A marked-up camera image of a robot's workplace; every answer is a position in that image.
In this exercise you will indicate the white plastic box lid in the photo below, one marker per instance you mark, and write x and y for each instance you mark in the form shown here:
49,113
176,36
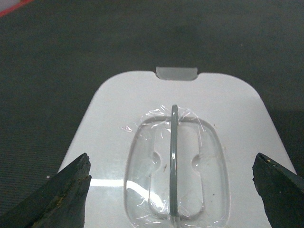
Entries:
175,149

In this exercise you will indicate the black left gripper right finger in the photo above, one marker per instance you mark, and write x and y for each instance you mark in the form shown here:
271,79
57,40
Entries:
282,192

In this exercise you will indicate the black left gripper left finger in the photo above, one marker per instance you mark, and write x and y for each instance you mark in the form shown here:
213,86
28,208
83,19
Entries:
59,203

